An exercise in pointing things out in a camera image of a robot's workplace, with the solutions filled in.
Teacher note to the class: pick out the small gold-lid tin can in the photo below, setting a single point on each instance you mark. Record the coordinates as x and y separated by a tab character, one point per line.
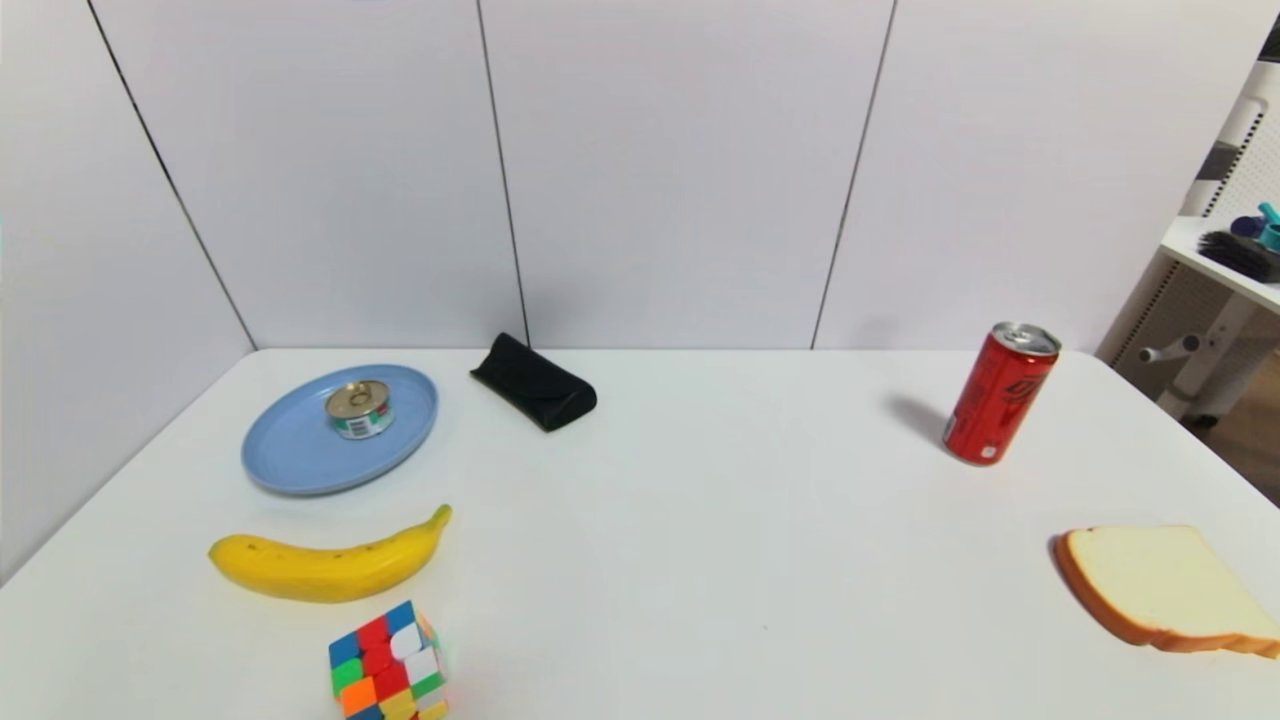
358	405

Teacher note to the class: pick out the blue plate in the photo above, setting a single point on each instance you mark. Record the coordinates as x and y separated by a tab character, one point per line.
300	450

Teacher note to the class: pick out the dark blue round object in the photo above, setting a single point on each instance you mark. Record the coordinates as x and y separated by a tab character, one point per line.
1246	226

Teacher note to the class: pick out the teal plastic object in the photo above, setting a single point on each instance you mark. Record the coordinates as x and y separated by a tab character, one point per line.
1272	230

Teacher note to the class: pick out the black glasses case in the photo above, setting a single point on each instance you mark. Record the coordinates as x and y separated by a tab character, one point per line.
535	385

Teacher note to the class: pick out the red soda can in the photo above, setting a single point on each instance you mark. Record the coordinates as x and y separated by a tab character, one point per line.
1000	400

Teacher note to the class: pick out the yellow banana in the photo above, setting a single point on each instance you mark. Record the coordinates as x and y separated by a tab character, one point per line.
320	572

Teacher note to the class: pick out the multicolour puzzle cube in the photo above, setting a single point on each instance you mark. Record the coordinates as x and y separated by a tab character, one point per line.
385	665

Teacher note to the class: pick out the white bread slice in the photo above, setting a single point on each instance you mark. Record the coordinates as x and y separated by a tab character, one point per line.
1165	580

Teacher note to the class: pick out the white side shelf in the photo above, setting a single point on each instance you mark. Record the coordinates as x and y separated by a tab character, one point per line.
1225	320

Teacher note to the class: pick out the black bristle brush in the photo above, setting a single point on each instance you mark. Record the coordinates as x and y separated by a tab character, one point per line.
1240	255

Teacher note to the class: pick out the white pegboard panel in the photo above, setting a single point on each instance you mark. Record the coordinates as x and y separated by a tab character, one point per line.
1250	150

